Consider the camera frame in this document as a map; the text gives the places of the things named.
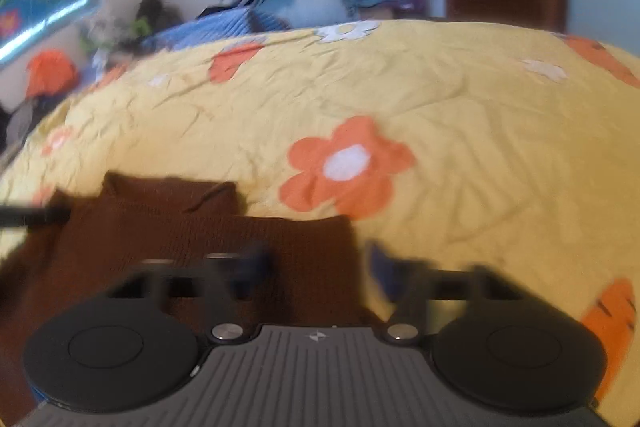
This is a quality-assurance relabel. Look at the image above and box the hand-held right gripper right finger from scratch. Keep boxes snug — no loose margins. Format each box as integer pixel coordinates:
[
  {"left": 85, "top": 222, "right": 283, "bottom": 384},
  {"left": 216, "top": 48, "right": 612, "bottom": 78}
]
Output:
[{"left": 367, "top": 242, "right": 521, "bottom": 347}]

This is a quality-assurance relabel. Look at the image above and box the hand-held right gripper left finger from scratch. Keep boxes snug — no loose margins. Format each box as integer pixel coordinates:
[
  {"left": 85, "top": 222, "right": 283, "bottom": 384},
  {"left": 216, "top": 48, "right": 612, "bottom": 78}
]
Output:
[{"left": 107, "top": 242, "right": 276, "bottom": 345}]

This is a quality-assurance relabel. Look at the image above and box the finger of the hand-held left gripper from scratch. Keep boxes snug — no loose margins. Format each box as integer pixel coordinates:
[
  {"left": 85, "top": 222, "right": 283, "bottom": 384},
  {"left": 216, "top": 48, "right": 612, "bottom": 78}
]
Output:
[{"left": 0, "top": 206, "right": 71, "bottom": 229}]

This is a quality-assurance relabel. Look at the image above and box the brown knit sweater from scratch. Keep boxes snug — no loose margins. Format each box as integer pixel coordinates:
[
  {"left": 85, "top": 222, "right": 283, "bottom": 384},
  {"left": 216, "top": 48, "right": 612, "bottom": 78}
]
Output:
[{"left": 0, "top": 172, "right": 386, "bottom": 427}]

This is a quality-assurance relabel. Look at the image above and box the grey cloth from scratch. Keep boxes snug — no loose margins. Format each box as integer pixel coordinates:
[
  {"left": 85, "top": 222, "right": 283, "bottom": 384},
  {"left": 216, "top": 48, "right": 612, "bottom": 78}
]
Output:
[{"left": 5, "top": 99, "right": 46, "bottom": 148}]

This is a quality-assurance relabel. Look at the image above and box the orange cloth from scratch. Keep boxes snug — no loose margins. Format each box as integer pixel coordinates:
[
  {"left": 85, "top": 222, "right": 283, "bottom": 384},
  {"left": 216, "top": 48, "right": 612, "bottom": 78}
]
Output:
[{"left": 25, "top": 49, "right": 81, "bottom": 100}]

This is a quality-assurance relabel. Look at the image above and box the yellow flower print quilt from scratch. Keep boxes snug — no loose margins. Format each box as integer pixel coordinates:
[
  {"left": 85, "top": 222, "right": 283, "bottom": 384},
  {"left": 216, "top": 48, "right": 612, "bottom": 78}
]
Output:
[{"left": 0, "top": 19, "right": 640, "bottom": 427}]

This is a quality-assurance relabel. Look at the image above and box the dark plush toy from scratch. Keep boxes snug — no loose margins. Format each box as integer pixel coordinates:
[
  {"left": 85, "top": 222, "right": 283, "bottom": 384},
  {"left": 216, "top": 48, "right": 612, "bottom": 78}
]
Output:
[{"left": 135, "top": 0, "right": 183, "bottom": 32}]

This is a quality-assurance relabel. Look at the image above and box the blue quilted blanket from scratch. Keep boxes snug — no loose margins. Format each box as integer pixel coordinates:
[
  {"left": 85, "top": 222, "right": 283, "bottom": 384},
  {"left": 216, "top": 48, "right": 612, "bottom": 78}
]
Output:
[{"left": 142, "top": 7, "right": 261, "bottom": 52}]

